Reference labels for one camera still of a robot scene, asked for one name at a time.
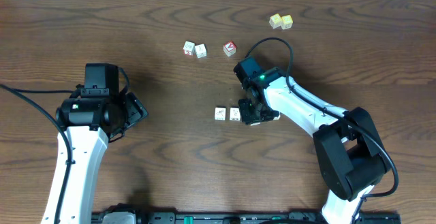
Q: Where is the white block with oval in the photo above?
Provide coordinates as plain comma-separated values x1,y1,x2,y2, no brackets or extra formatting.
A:
230,107,241,121

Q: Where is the white block blue edge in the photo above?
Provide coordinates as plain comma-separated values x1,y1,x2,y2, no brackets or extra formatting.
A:
273,114,281,121

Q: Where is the white dragonfly block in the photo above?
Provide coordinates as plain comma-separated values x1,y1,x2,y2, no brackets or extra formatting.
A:
214,107,226,121

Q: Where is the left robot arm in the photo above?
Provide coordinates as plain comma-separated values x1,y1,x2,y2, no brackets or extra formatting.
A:
42,63,148,223

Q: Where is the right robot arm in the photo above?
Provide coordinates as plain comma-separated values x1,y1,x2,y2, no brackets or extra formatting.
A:
234,57,392,223

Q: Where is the red letter block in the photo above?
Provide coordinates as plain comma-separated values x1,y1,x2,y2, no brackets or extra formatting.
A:
223,41,237,57

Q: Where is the white block far centre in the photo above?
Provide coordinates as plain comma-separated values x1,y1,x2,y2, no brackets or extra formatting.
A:
194,44,207,58

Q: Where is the white block red bottom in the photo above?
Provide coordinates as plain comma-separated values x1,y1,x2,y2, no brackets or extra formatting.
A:
183,41,195,56

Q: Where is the yellow block left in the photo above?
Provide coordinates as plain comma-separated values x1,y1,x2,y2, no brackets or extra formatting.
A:
269,14,282,29

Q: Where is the yellow block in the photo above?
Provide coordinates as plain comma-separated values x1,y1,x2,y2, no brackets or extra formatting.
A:
269,14,282,29
281,15,294,30

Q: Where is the yellow block right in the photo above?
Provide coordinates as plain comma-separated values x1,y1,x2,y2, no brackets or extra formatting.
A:
281,15,294,30

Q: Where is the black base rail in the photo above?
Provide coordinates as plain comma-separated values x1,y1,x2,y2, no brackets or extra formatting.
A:
91,203,402,224

